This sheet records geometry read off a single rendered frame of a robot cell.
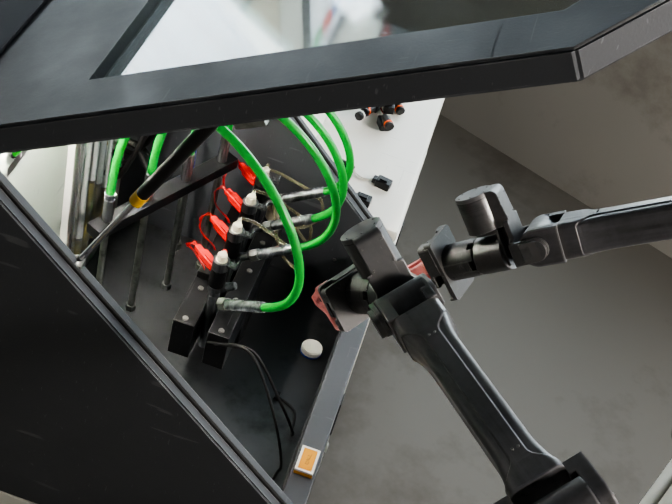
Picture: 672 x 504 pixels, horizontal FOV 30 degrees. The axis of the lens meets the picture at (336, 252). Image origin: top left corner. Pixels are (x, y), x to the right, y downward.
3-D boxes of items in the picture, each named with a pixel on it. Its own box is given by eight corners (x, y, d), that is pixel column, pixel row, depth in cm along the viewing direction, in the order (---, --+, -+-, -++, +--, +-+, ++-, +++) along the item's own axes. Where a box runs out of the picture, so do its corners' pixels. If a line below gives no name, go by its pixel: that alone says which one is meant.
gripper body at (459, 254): (437, 225, 193) (477, 216, 188) (465, 280, 196) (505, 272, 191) (419, 247, 188) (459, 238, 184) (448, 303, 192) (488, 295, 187)
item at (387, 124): (398, 143, 259) (405, 122, 255) (349, 126, 259) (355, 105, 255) (420, 85, 275) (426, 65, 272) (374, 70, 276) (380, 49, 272)
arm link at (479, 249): (514, 274, 182) (530, 258, 187) (497, 231, 181) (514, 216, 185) (475, 281, 187) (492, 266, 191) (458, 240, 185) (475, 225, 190)
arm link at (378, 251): (385, 343, 150) (448, 306, 151) (339, 262, 147) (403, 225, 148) (366, 318, 162) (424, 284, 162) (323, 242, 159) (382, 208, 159)
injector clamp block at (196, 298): (215, 396, 219) (229, 338, 209) (161, 377, 220) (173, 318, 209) (271, 272, 244) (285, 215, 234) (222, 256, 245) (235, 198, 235)
